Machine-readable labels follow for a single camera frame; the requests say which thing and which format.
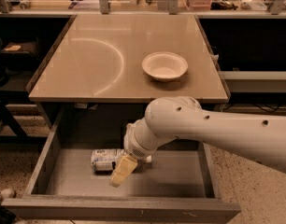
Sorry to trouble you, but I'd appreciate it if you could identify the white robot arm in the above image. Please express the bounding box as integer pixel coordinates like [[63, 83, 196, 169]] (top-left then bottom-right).
[[109, 96, 286, 187]]

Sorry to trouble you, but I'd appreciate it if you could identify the white shoe on floor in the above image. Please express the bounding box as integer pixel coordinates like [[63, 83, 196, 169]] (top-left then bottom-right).
[[0, 188, 16, 202]]

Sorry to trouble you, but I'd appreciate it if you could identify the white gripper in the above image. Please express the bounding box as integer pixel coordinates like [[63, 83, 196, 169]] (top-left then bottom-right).
[[109, 123, 152, 188]]

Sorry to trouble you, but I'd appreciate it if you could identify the grey open drawer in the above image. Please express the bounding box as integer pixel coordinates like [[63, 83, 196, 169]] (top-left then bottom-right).
[[3, 105, 240, 224]]

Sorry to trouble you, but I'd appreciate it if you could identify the white paper bowl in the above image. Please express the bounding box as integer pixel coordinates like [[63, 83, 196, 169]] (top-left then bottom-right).
[[142, 52, 188, 82]]

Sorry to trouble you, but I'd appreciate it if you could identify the grey cabinet with beige counter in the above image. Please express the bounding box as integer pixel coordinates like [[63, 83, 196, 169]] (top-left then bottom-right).
[[28, 13, 229, 124]]

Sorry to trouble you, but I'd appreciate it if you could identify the clear plastic bottle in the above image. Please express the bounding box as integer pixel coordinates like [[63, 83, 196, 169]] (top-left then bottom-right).
[[90, 147, 152, 173]]

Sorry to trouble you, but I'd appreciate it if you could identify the black stand left of cabinet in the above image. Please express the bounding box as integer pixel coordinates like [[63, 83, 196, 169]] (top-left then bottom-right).
[[0, 38, 44, 144]]

